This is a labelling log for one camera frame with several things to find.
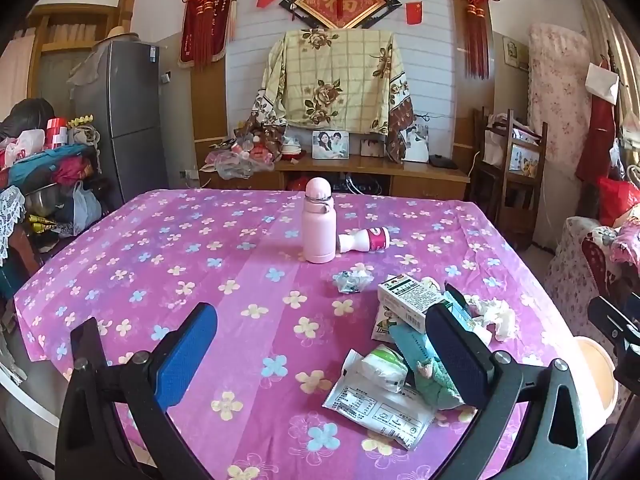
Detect pink thermos bottle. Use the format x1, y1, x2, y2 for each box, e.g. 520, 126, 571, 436
301, 177, 337, 264

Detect pile of clothes and bags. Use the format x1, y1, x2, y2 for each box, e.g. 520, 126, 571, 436
0, 97, 103, 266

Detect white plastic bag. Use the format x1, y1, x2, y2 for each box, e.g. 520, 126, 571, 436
72, 180, 103, 236

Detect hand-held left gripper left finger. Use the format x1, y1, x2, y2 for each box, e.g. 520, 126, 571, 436
55, 302, 221, 480

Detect white tissue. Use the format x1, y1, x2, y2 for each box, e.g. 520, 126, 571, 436
462, 294, 518, 343

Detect white plastic food packet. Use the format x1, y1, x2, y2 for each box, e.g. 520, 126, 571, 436
321, 350, 437, 452

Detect pink floral tablecloth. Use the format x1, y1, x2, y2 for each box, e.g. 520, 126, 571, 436
14, 189, 621, 480

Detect white milk carton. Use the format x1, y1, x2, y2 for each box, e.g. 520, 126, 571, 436
374, 274, 448, 343

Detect clear plastic bags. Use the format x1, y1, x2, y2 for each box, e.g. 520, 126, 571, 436
202, 150, 276, 181

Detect red hanging garment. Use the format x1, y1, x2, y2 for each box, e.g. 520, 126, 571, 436
575, 60, 618, 183

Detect yellow floral cloth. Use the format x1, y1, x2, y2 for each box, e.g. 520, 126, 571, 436
248, 29, 418, 163

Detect green white tissue pack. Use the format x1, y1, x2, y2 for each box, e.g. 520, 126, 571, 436
357, 344, 410, 395

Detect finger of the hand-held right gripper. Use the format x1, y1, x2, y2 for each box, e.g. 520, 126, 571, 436
587, 295, 640, 345

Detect dark wooden chair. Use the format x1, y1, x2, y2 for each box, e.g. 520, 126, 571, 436
472, 107, 548, 251

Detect grey refrigerator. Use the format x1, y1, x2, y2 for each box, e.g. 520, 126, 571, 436
70, 39, 171, 206

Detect wedding photo frame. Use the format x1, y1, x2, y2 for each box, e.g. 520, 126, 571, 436
402, 124, 431, 163

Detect wooden door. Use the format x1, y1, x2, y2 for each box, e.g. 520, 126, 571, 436
27, 4, 118, 106

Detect wooden cabinet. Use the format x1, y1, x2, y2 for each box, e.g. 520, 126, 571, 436
197, 152, 472, 201

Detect white blue medicine box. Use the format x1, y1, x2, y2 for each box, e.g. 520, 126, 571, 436
445, 292, 478, 333

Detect green crumpled wrapper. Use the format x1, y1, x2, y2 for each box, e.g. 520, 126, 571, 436
407, 357, 466, 408

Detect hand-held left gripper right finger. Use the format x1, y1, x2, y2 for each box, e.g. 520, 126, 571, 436
424, 284, 590, 480

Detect red fringed banner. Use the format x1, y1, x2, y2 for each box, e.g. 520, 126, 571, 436
179, 0, 227, 70

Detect crumpled plastic wrapper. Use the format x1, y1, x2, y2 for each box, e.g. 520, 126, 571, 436
333, 269, 375, 295

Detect red plastic bag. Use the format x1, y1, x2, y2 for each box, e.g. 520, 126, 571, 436
597, 176, 640, 226

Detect sofa with floral cover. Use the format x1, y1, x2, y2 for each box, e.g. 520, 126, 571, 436
542, 215, 640, 361

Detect floral covered mattress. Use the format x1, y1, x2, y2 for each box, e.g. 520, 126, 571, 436
527, 22, 593, 181

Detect straw hat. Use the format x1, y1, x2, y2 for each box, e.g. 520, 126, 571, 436
104, 25, 141, 42

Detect white yogurt bottle pink label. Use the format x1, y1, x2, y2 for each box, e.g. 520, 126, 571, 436
337, 227, 392, 255

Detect couple photo frame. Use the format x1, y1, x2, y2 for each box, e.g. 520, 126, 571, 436
311, 130, 351, 160

